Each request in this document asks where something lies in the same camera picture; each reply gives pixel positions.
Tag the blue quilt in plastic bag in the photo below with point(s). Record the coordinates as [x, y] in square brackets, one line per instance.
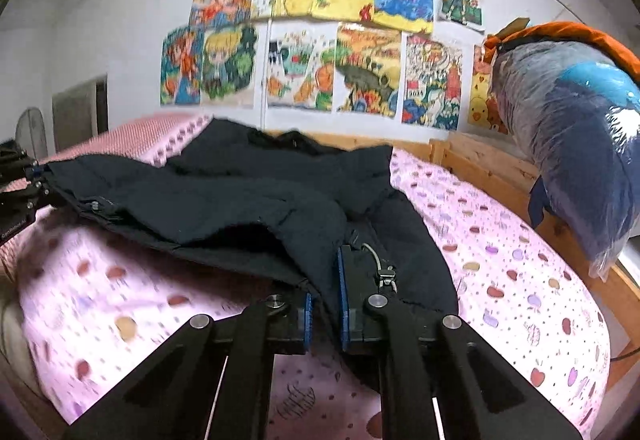
[575, 144]

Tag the pink apple-print bedsheet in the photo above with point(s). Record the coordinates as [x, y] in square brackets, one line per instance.
[500, 270]

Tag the wooden bed frame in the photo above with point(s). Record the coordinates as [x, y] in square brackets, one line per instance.
[480, 154]

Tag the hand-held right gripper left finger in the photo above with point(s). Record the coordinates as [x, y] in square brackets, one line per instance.
[306, 320]

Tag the orange cloth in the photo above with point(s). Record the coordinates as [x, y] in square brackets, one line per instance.
[565, 29]

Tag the red checkered blanket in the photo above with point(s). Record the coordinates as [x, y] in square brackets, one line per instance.
[135, 132]

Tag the grey door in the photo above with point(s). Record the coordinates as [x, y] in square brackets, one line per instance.
[75, 114]

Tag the electric fan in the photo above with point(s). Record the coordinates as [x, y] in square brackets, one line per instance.
[30, 129]

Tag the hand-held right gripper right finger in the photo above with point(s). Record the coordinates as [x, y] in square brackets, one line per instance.
[341, 300]

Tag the black padded jacket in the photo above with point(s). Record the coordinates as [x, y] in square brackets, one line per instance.
[225, 205]

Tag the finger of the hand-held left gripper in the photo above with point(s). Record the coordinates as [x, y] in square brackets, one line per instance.
[25, 195]
[20, 157]

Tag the group of colourful wall drawings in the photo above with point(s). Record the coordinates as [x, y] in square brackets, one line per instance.
[365, 69]

